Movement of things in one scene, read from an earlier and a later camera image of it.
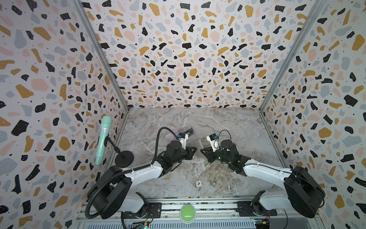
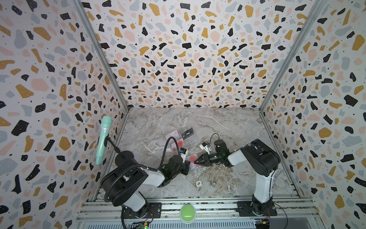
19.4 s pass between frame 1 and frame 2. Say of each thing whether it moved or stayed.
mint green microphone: stayed
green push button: stayed
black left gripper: moved
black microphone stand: stayed
